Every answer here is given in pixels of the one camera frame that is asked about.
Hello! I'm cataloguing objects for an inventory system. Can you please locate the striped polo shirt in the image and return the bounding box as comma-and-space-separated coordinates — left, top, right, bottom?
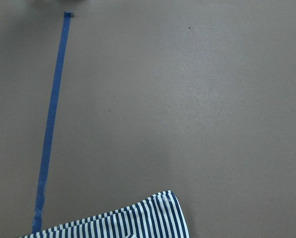
29, 190, 190, 238

